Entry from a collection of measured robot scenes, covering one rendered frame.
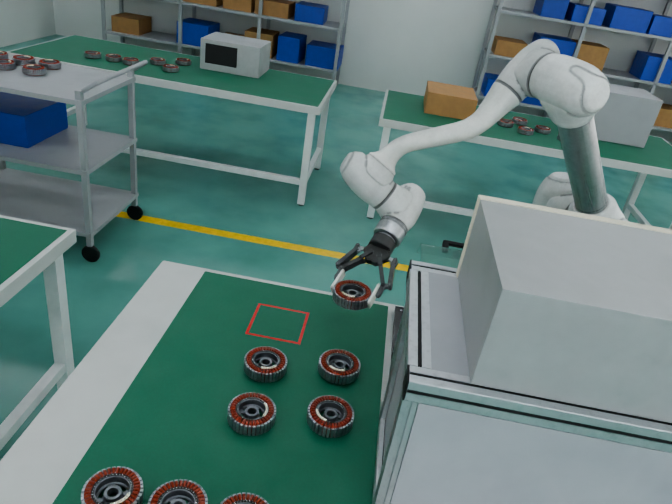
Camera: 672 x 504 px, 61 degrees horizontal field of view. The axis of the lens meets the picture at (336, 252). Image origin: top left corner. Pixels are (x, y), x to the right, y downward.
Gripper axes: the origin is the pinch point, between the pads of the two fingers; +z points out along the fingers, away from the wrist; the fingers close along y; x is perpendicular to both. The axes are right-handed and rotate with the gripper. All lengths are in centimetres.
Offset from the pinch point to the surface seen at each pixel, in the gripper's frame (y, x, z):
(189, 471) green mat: 3, 20, 62
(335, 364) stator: -5.9, -1.2, 20.9
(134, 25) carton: 539, -255, -348
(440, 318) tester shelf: -31.9, 33.4, 13.6
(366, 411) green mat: -19.5, 0.1, 28.8
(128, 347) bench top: 42, 10, 45
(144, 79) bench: 244, -92, -130
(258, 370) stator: 8.1, 7.4, 33.8
